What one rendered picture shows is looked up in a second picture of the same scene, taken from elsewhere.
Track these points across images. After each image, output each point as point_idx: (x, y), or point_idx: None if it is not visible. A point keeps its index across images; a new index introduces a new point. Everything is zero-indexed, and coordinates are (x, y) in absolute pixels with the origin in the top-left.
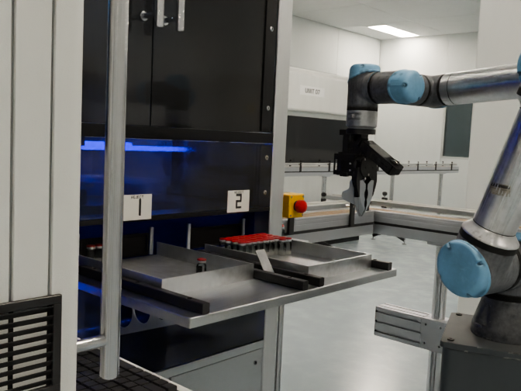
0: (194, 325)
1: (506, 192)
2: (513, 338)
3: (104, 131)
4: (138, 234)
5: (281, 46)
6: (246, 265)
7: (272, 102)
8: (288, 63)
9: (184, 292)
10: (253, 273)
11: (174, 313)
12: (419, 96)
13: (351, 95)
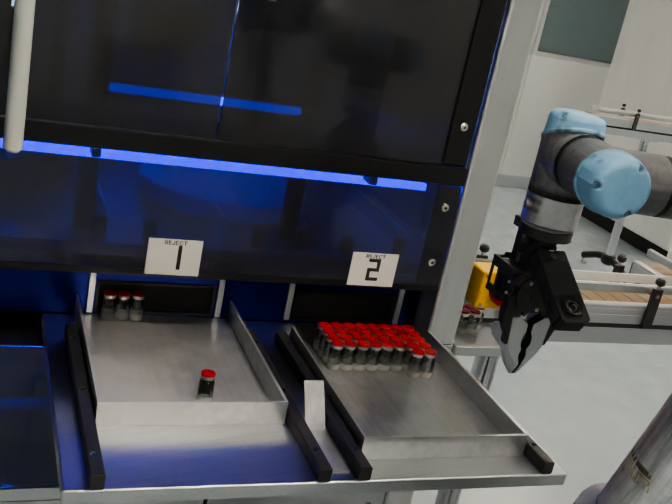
0: (72, 502)
1: (644, 482)
2: None
3: (126, 142)
4: (197, 286)
5: (513, 23)
6: (273, 403)
7: (476, 117)
8: (524, 53)
9: (139, 425)
10: (285, 416)
11: (61, 470)
12: (628, 210)
13: (536, 165)
